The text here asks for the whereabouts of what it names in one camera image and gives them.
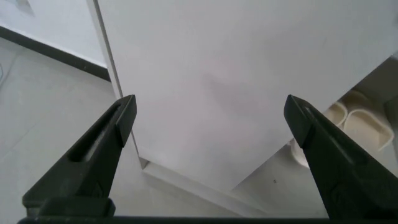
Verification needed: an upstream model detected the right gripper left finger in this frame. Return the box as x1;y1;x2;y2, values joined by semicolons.
22;94;137;218

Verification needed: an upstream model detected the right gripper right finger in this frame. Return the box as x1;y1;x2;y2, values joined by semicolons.
283;94;398;220

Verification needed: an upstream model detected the white cabinet door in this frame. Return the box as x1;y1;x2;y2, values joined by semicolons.
96;0;398;192

